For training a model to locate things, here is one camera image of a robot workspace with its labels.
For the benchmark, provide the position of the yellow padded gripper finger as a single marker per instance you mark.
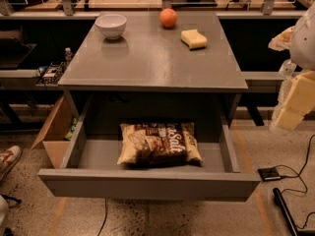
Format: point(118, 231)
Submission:
point(296, 99)

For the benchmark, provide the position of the brown chip bag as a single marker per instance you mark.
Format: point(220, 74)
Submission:
point(158, 143)

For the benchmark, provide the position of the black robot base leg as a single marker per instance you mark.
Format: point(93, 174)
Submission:
point(292, 227)

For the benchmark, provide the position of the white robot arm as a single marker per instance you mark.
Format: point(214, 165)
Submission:
point(299, 40)

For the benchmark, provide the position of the grey counter cabinet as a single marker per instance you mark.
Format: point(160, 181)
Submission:
point(148, 57)

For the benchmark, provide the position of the grey open drawer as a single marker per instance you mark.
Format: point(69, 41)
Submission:
point(89, 167)

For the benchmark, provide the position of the clear sanitizer pump bottle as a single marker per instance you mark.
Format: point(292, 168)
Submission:
point(287, 69)

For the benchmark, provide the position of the small black device on floor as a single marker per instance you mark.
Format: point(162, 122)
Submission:
point(269, 174)

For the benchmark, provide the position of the yellow sponge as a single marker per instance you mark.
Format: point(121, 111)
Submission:
point(193, 39)

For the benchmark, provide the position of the orange fruit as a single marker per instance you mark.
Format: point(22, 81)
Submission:
point(168, 18)

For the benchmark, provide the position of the white ceramic bowl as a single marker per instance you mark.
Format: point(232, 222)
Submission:
point(111, 26)

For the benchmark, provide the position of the green packet in box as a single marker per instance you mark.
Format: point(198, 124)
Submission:
point(71, 130)

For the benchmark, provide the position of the small clear bottle on shelf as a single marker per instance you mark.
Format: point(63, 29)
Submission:
point(68, 55)

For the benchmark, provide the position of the cardboard box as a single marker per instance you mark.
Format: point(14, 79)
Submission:
point(53, 132)

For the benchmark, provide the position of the white and orange sneaker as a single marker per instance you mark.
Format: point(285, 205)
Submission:
point(8, 159)

